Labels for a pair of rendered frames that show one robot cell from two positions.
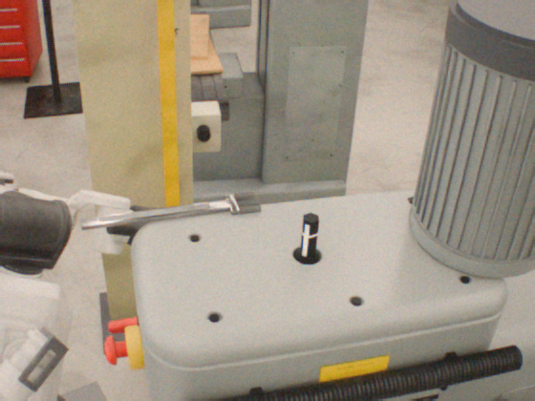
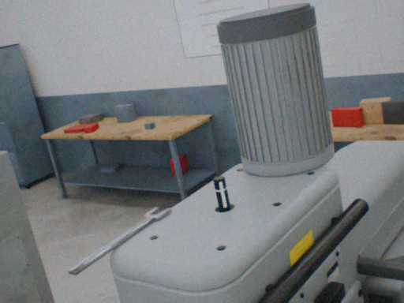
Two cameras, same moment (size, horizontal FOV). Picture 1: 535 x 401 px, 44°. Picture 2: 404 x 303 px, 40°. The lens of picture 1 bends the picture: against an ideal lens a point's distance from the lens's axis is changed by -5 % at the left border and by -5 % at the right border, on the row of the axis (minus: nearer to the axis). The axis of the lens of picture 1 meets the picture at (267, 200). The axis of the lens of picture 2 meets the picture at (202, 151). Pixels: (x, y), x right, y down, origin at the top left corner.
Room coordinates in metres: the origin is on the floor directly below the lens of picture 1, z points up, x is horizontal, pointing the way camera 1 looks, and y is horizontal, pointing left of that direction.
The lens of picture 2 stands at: (-0.12, 0.52, 2.29)
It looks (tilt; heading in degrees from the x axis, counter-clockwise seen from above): 16 degrees down; 325
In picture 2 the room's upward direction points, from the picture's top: 12 degrees counter-clockwise
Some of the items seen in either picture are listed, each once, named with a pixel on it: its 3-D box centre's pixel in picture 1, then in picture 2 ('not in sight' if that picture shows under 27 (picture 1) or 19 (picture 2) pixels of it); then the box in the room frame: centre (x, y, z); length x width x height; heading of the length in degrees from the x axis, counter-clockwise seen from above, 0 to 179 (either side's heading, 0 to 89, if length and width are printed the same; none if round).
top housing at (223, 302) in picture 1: (312, 298); (237, 242); (0.67, -0.07, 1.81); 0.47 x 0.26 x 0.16; 105
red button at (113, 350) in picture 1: (117, 349); not in sight; (0.60, 0.19, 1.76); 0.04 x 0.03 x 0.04; 15
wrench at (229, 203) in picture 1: (170, 212); (121, 237); (0.73, 0.13, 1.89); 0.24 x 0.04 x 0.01; 108
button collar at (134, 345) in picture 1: (134, 348); not in sight; (0.60, 0.17, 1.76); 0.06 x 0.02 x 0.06; 15
